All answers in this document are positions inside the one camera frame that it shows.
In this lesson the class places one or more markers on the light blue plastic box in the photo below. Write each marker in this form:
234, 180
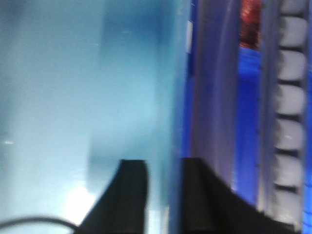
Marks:
85, 84

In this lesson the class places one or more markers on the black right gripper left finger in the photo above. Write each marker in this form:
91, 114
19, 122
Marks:
121, 208

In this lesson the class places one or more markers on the white roller track rail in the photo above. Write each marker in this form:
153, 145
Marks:
283, 107

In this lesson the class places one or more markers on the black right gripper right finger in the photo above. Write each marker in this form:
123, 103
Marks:
210, 207

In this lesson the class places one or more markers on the blue crate lower shelf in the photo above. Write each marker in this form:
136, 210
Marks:
223, 101

